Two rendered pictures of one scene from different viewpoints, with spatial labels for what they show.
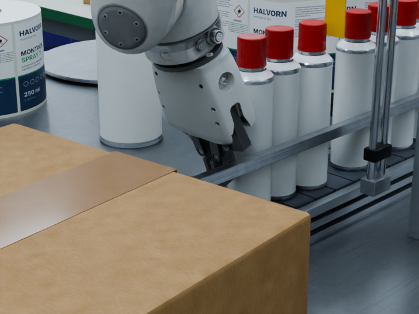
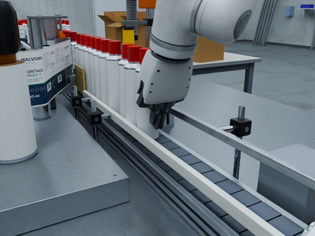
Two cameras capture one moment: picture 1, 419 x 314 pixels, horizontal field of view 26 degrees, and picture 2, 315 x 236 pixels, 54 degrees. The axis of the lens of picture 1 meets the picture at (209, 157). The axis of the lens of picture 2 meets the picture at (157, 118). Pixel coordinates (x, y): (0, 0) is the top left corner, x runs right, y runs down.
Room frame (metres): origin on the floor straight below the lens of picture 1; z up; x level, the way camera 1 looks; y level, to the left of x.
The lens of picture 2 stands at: (0.78, 0.59, 1.16)
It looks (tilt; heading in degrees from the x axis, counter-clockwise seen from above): 19 degrees down; 286
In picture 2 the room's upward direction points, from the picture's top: straight up
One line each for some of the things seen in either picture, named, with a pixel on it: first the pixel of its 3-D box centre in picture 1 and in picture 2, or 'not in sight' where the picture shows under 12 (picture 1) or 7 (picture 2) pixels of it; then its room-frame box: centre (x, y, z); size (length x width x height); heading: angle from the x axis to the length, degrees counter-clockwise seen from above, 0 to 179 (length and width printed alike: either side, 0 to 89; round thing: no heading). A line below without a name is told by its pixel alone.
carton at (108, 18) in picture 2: not in sight; (118, 26); (2.40, -3.24, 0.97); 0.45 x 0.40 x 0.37; 47
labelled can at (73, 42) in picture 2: not in sight; (74, 59); (1.42, -0.49, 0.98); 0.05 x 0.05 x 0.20
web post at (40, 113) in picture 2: not in sight; (37, 84); (1.31, -0.10, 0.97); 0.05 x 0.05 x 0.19
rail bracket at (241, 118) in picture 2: not in sight; (230, 150); (0.79, 0.04, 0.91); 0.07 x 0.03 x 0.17; 45
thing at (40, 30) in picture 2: not in sight; (52, 55); (1.44, -0.38, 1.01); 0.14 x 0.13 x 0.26; 135
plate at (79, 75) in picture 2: not in sight; (79, 79); (1.31, -0.33, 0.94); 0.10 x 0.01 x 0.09; 135
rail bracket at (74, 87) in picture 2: not in sight; (81, 105); (1.24, -0.21, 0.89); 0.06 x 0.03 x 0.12; 45
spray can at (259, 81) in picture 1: (250, 123); (147, 95); (0.98, -0.05, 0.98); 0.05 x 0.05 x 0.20
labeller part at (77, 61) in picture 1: (122, 60); not in sight; (1.62, 0.16, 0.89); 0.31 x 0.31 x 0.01
